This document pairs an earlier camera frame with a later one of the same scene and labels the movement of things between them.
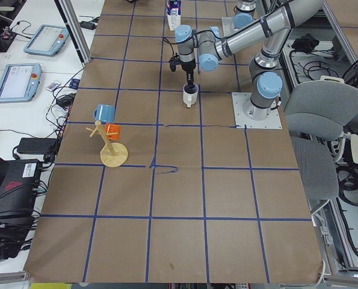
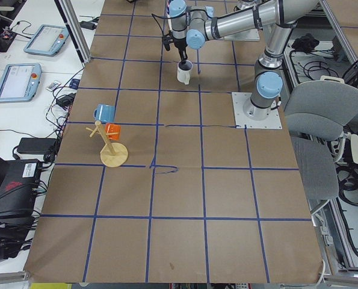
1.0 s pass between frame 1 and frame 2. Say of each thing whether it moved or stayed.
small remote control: stayed
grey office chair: stayed
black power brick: stayed
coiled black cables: stayed
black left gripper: moved
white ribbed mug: moved
